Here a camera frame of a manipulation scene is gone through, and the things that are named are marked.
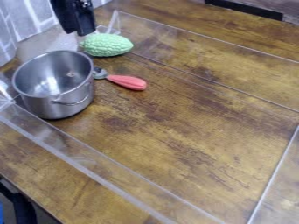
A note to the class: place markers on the pink handled metal spoon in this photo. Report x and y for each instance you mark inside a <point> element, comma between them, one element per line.
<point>124,81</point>

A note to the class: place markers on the black bar at back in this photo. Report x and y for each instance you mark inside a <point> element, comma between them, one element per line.
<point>246,9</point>

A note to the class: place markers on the clear acrylic barrier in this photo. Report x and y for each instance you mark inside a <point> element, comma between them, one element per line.
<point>202,149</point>

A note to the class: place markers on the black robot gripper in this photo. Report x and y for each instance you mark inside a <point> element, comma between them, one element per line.
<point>75,15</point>

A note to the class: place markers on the green bitter melon toy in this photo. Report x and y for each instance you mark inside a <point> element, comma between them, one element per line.
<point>105,45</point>

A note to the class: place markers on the black table leg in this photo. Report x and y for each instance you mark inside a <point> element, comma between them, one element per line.
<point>23,206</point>

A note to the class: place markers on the stainless steel pot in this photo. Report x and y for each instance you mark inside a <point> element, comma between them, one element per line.
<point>55,83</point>

